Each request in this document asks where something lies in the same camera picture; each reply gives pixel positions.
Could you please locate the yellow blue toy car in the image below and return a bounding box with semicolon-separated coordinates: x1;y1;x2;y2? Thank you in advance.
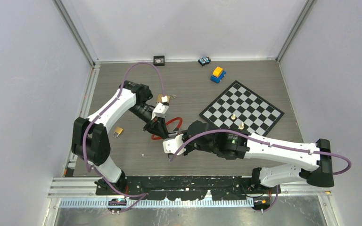
210;66;226;83

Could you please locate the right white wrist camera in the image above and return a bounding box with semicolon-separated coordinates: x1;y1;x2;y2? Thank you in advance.
162;134;183;154

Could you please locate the black square box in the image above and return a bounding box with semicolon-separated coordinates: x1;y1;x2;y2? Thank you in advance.
153;56;165;66

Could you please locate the small blue toy car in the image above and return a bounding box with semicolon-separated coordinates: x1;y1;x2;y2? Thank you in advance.
197;56;211;66

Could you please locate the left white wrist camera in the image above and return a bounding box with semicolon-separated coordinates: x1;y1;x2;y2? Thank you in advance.
151;95;170;120

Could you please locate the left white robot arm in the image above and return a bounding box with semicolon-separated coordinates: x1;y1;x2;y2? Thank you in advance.
71;81;172;195

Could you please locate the small brass padlock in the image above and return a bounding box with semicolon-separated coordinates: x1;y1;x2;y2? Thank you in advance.
112;127;123;138

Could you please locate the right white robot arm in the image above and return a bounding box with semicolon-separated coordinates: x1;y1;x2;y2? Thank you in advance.
182;121;334;193

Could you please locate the large brass padlock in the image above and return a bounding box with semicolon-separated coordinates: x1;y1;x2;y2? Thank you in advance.
156;94;168;103

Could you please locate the red cable lock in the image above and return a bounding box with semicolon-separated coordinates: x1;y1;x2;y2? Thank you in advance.
151;117;183;141

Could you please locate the black white chessboard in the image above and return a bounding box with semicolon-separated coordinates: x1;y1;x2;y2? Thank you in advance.
199;81;284;136

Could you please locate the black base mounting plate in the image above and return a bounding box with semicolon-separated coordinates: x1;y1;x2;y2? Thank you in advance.
96;175;281;202

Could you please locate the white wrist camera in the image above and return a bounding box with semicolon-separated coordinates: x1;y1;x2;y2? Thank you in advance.
162;134;183;154
151;95;170;120

